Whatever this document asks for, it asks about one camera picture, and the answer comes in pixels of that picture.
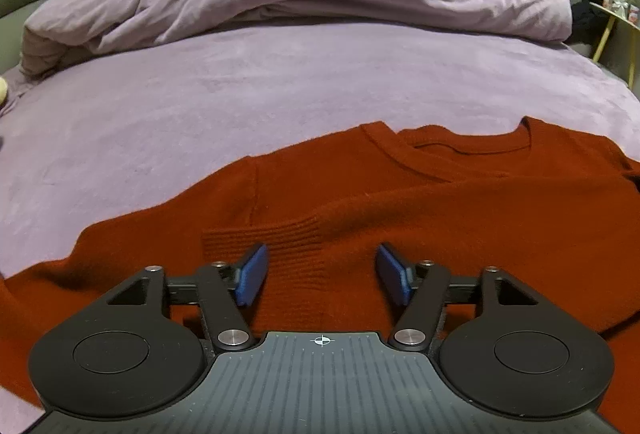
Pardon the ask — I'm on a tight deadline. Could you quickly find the black cloth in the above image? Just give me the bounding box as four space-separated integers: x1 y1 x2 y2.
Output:
570 0 609 42

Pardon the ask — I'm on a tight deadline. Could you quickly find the round side table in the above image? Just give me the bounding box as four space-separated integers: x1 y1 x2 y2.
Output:
589 1 640 90

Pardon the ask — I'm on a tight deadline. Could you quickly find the red knit sweater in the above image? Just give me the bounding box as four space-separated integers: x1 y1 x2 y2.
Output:
0 116 640 421

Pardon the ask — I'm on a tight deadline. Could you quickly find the purple bed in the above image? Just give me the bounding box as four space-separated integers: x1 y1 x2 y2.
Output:
0 21 640 434

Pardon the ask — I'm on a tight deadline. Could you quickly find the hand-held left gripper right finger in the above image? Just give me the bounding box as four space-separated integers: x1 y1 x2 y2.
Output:
376 242 540 353

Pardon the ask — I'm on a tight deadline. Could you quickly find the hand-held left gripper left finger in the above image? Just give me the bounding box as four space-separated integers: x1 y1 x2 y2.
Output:
106 242 271 353

